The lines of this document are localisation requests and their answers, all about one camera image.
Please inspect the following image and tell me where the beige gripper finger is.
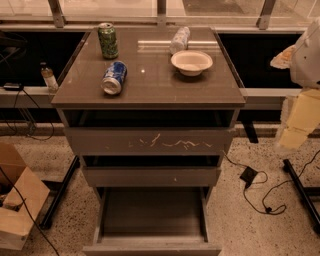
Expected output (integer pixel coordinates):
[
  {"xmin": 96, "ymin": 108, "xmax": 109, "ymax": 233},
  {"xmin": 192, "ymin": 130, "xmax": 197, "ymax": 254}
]
[
  {"xmin": 275, "ymin": 89, "xmax": 320, "ymax": 153},
  {"xmin": 270, "ymin": 45, "xmax": 295, "ymax": 69}
]

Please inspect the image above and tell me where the blue pepsi can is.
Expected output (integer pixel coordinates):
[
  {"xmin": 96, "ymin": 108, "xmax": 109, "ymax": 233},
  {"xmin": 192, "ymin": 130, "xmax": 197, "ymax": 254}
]
[{"xmin": 101, "ymin": 61, "xmax": 127, "ymax": 95}]

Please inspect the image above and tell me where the green soda can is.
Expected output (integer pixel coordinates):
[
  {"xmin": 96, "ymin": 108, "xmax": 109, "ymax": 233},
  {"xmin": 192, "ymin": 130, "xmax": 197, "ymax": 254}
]
[{"xmin": 98, "ymin": 23, "xmax": 118, "ymax": 59}]

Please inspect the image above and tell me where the top drawer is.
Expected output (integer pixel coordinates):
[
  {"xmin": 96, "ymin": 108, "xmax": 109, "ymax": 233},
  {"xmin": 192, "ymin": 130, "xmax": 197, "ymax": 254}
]
[{"xmin": 65, "ymin": 127, "xmax": 234, "ymax": 156}]

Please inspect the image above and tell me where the open bottom drawer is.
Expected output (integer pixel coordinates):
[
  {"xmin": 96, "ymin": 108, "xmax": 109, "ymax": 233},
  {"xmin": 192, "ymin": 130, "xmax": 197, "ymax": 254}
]
[{"xmin": 83, "ymin": 187, "xmax": 221, "ymax": 256}]

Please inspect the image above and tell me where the middle drawer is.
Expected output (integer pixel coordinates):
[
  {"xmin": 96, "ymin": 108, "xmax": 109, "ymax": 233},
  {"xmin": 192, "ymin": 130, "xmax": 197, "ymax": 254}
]
[{"xmin": 82, "ymin": 167, "xmax": 221, "ymax": 187}]

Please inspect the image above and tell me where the black right table leg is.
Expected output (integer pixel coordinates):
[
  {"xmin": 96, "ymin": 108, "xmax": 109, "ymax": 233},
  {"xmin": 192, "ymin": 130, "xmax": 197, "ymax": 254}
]
[{"xmin": 283, "ymin": 159, "xmax": 320, "ymax": 235}]

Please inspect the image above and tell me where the black table leg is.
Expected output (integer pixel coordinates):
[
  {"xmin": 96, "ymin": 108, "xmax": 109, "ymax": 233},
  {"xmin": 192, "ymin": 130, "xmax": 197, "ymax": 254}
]
[
  {"xmin": 283, "ymin": 159, "xmax": 320, "ymax": 235},
  {"xmin": 40, "ymin": 156, "xmax": 80, "ymax": 230}
]

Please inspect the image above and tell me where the black power adapter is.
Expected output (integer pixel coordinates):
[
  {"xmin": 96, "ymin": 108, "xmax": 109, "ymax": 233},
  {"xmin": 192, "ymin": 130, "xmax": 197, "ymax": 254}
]
[{"xmin": 240, "ymin": 167, "xmax": 258, "ymax": 188}]

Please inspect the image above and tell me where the white paper bowl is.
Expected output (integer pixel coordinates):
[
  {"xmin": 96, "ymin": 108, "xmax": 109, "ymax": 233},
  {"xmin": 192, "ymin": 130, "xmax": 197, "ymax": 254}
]
[{"xmin": 171, "ymin": 50, "xmax": 213, "ymax": 77}]

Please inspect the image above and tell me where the clear plastic water bottle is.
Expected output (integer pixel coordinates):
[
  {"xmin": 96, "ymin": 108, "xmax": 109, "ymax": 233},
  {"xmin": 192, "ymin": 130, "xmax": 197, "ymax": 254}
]
[{"xmin": 169, "ymin": 27, "xmax": 190, "ymax": 54}]

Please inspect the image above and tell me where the small bottle on ledge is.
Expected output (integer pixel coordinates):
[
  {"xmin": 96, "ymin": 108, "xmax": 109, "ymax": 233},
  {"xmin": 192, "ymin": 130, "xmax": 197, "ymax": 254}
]
[{"xmin": 40, "ymin": 62, "xmax": 59, "ymax": 93}]

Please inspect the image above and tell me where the black device on ledge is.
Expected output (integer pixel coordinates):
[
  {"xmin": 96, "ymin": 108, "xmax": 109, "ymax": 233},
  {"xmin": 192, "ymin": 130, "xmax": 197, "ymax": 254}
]
[{"xmin": 3, "ymin": 83, "xmax": 24, "ymax": 91}]

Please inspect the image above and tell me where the black left table leg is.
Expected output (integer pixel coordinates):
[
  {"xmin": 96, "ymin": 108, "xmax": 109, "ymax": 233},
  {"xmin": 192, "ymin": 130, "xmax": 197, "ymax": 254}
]
[{"xmin": 40, "ymin": 156, "xmax": 80, "ymax": 230}]

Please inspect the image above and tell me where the cardboard box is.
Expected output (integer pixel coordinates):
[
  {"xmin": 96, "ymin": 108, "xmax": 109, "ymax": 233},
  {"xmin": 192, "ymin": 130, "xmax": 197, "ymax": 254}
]
[{"xmin": 0, "ymin": 143, "xmax": 50, "ymax": 250}]

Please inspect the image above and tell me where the black cable on floor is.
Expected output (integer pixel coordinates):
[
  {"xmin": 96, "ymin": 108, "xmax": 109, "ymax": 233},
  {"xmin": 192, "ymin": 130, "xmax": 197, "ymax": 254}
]
[{"xmin": 222, "ymin": 150, "xmax": 320, "ymax": 216}]

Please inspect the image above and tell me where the black cable at left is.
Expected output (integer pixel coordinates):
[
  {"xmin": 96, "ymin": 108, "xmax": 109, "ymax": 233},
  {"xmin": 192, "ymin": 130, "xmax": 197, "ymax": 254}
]
[{"xmin": 0, "ymin": 86, "xmax": 61, "ymax": 256}]

